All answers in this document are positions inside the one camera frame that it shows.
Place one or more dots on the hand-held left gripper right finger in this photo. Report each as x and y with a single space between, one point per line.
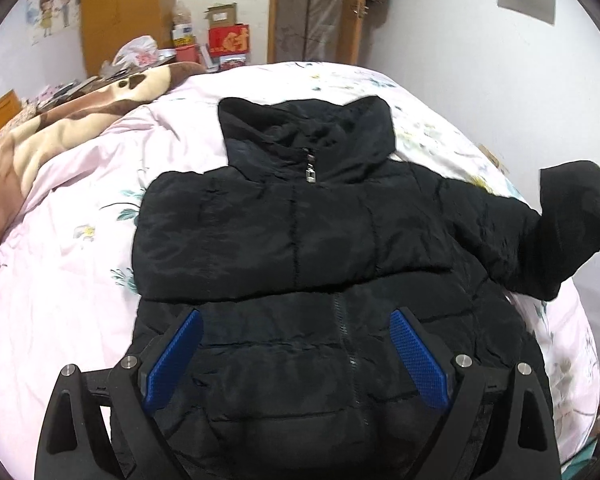
417 360

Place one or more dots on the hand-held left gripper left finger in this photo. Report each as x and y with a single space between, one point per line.
172 362

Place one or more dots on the black puffer jacket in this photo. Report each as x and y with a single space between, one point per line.
305 240

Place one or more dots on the pink floral bed quilt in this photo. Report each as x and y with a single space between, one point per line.
75 280

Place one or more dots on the brown cream fleece blanket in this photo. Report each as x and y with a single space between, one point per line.
55 130

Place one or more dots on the wooden headboard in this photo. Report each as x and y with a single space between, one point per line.
0 115

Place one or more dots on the pink box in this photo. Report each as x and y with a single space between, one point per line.
187 55

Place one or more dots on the white plastic bag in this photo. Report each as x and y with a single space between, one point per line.
136 52

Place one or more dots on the red gift box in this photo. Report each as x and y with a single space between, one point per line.
230 40

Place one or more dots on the cardboard box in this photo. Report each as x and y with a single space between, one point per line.
221 16

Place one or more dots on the wooden wardrobe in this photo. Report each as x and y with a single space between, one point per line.
125 10

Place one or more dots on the wooden door with curtain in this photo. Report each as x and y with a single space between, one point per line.
320 10

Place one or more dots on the cartoon wall poster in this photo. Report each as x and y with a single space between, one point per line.
52 5

